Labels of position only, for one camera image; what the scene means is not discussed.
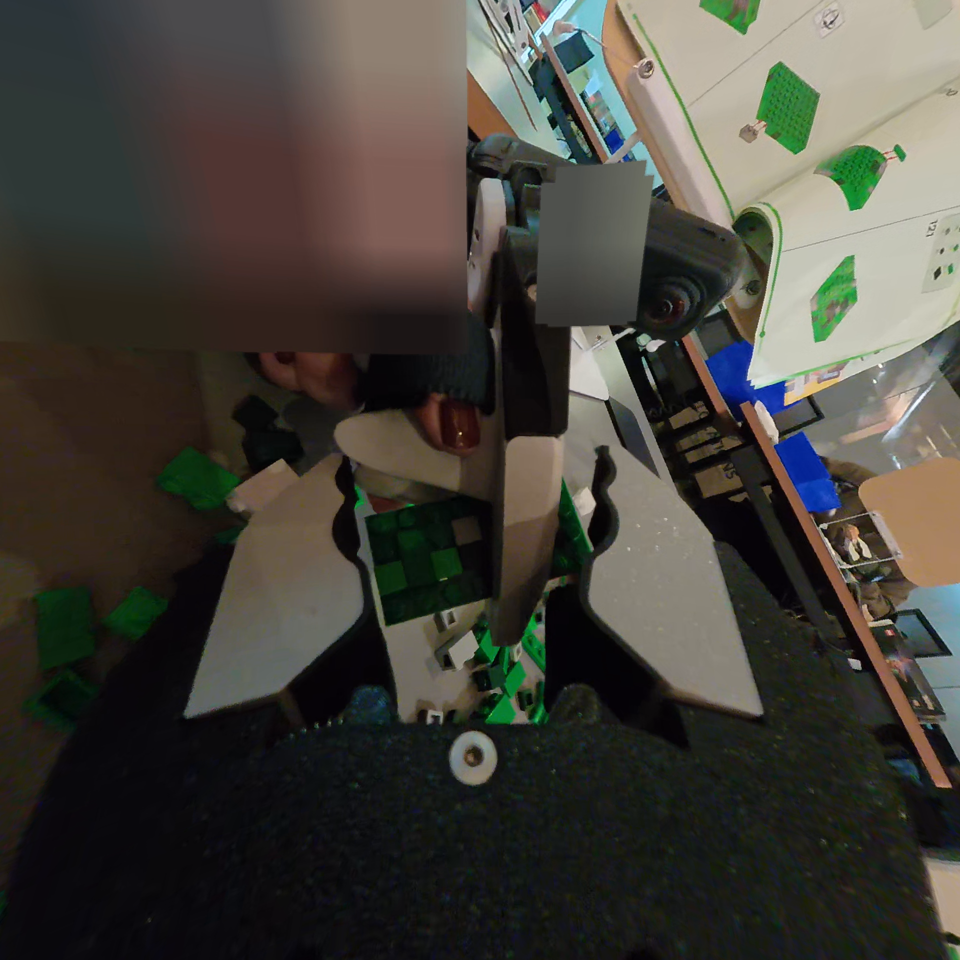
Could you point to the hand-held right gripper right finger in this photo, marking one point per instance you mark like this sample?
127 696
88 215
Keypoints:
667 600

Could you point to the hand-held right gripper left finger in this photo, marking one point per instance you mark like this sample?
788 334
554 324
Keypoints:
277 585

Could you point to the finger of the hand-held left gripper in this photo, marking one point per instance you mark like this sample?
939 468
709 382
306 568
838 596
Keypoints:
525 525

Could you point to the green toy brick assembly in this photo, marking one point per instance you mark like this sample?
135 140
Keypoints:
420 555

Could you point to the grey desk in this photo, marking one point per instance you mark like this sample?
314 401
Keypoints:
90 465

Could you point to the person's left hand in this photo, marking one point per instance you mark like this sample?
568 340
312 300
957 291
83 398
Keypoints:
454 431

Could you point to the small green toy brick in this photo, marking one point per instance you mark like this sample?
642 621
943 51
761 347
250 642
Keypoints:
229 534

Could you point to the white card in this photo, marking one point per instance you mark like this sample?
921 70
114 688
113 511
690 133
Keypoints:
262 486

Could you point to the pile of loose toy bricks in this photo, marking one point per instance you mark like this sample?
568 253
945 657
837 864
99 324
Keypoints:
495 664

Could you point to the dark green brick cluster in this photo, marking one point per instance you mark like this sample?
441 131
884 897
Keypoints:
266 435

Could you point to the row of dark labelled boxes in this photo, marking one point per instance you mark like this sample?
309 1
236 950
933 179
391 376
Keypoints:
697 442

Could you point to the blue storage bin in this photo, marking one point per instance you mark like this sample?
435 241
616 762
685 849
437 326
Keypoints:
806 472
724 375

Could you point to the black tablet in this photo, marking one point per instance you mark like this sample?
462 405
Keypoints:
915 634

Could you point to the tan rounded panel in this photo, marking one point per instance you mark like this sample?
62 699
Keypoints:
915 525

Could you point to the open building instruction booklet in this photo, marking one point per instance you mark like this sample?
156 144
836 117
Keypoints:
862 97

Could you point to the clear photo frame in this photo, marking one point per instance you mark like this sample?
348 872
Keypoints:
859 544

